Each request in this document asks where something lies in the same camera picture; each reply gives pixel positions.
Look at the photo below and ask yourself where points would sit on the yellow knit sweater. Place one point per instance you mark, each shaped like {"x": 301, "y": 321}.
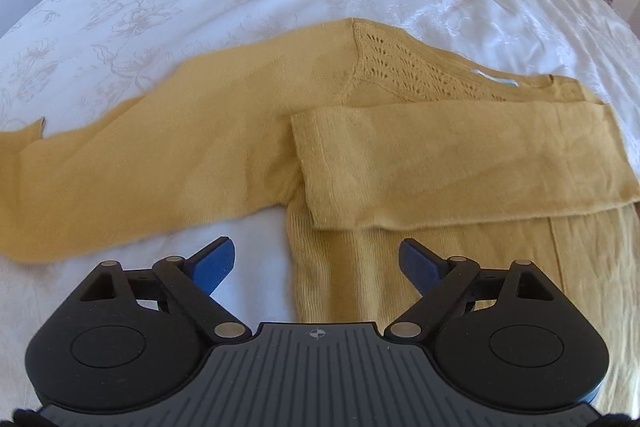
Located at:
{"x": 210, "y": 152}

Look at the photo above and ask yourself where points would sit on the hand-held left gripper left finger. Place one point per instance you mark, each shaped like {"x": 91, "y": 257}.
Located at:
{"x": 214, "y": 263}

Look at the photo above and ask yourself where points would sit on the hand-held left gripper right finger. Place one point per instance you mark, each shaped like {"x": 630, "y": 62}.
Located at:
{"x": 419, "y": 265}

